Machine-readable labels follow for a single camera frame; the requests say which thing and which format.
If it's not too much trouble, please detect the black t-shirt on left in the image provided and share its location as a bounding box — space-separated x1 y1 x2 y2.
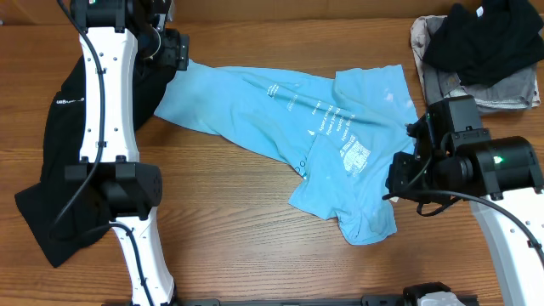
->
14 42 178 269

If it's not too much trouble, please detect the grey folded garment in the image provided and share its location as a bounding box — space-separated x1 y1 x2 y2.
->
422 15 539 116

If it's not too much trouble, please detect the beige patterned garment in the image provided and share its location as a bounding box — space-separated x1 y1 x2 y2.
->
410 15 541 110

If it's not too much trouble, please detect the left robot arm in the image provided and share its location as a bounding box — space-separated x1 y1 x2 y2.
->
54 0 189 305

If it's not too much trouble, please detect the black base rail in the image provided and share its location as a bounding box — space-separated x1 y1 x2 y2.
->
175 295 405 306

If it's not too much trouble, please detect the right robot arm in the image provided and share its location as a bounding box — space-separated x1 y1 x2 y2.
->
384 95 543 305

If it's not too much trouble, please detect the light blue t-shirt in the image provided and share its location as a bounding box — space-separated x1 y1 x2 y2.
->
156 62 417 246

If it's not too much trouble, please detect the black garment on pile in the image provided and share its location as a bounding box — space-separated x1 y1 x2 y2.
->
422 0 543 87

